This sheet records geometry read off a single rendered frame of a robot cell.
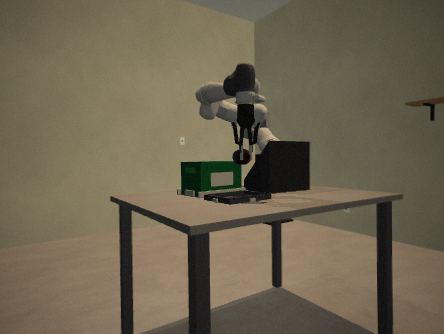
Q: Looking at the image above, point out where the brown bottle with blue label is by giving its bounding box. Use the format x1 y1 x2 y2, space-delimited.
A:
232 149 251 165

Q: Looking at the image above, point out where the dark green divided crate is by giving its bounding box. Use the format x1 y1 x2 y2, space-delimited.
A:
181 161 242 197

